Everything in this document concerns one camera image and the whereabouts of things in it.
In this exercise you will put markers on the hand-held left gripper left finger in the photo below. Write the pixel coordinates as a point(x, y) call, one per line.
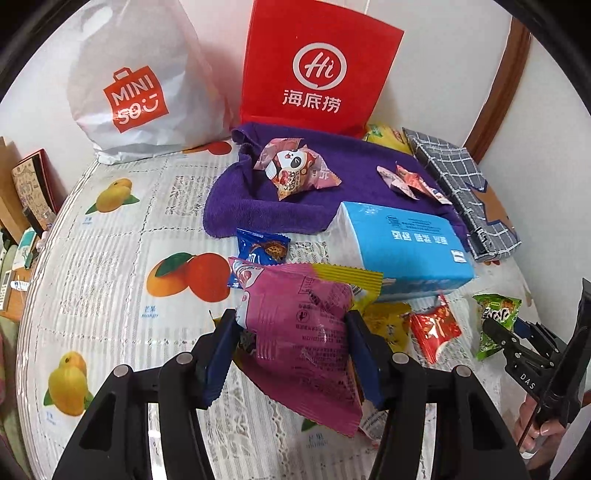
point(219, 360)

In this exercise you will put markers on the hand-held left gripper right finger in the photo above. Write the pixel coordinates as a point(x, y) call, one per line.
point(364, 360)

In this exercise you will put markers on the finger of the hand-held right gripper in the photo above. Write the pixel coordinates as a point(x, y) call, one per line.
point(501, 336)
point(535, 334)

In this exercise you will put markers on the green snack packet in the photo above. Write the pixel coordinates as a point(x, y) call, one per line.
point(498, 314)

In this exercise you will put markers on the yellow snack packet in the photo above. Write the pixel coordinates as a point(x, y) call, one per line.
point(388, 327)

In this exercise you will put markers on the red snack packet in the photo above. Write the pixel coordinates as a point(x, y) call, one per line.
point(434, 330)

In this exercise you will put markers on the large magenta snack packet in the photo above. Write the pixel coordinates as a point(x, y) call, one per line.
point(295, 323)

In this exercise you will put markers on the blue cookie packet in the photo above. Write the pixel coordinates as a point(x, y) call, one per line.
point(263, 249)

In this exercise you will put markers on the small red-white candy packet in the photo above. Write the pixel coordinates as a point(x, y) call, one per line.
point(436, 194)

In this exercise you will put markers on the small red candy packet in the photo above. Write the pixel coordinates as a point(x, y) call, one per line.
point(408, 182)

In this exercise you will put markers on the small pink candy packet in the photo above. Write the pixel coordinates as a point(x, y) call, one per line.
point(388, 177)

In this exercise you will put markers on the panda-print snack packet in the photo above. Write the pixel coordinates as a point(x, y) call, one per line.
point(295, 168)

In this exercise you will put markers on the person's right hand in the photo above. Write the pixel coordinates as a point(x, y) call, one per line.
point(524, 417)

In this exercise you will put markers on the blue tissue pack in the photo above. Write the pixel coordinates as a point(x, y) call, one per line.
point(406, 249)

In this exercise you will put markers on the fruit-print plastic tablecloth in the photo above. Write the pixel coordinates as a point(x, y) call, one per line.
point(115, 300)

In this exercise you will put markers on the purple towel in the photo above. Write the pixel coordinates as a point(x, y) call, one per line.
point(258, 212)

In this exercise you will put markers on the grey plaid folded cloth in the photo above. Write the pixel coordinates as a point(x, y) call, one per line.
point(466, 184)

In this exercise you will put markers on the wooden nightstand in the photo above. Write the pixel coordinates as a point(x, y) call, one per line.
point(18, 295)

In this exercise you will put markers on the green bedsheet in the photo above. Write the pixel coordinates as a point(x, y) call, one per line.
point(7, 415)

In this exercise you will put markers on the large yellow snack bag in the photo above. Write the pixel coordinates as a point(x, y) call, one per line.
point(388, 138)

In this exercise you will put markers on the white remote control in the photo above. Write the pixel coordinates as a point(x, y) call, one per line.
point(6, 290)

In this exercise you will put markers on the teal small box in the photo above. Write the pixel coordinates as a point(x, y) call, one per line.
point(25, 247)

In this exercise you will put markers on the wooden bed headboard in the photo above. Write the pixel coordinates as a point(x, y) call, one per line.
point(9, 189)

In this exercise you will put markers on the white plastic shopping bag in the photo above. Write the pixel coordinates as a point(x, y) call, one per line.
point(138, 55)

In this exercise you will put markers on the red paper carrier bag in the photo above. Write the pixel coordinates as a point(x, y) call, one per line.
point(318, 37)

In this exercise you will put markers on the brown wooden door frame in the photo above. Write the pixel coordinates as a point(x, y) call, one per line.
point(501, 92)

